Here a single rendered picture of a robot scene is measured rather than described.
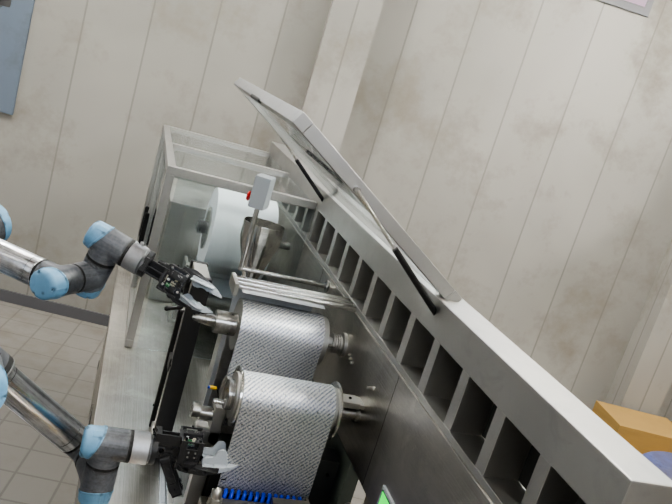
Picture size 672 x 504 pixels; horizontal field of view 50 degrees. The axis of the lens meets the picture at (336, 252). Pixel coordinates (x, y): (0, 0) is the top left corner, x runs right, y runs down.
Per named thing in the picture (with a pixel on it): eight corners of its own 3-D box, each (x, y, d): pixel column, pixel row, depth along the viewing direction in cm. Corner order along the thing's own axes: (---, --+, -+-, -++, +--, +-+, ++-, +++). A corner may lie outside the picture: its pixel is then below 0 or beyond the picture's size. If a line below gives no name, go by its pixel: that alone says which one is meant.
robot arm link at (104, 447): (79, 448, 167) (87, 416, 165) (127, 454, 170) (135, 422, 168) (76, 467, 159) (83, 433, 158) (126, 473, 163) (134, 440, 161)
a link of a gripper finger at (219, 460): (243, 455, 169) (205, 450, 167) (237, 477, 171) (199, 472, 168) (242, 448, 172) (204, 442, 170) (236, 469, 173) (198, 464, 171)
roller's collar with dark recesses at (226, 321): (210, 327, 198) (216, 305, 197) (231, 330, 200) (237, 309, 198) (212, 336, 192) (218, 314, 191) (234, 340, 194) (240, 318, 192)
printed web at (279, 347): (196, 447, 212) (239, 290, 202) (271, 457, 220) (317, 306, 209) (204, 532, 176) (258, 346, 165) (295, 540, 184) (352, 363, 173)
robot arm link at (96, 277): (53, 287, 178) (71, 251, 174) (83, 280, 188) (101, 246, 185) (75, 306, 176) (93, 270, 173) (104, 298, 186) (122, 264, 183)
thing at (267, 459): (216, 489, 174) (235, 423, 170) (306, 500, 181) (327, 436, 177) (216, 491, 174) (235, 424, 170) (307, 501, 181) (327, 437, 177)
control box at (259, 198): (248, 202, 223) (256, 171, 220) (267, 208, 222) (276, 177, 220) (242, 204, 216) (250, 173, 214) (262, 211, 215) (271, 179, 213)
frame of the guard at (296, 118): (223, 91, 242) (239, 76, 242) (325, 206, 263) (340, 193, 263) (276, 137, 137) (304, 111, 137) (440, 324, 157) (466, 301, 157)
